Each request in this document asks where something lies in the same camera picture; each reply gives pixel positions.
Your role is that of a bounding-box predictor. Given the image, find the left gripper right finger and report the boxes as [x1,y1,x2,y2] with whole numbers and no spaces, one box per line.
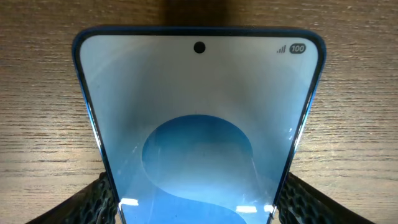
[277,173,374,224]

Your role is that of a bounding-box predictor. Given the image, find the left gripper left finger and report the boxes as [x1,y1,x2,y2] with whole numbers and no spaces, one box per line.
[27,172,118,224]

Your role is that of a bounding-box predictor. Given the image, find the blue Samsung Galaxy smartphone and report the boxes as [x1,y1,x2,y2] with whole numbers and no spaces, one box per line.
[72,26,326,223]

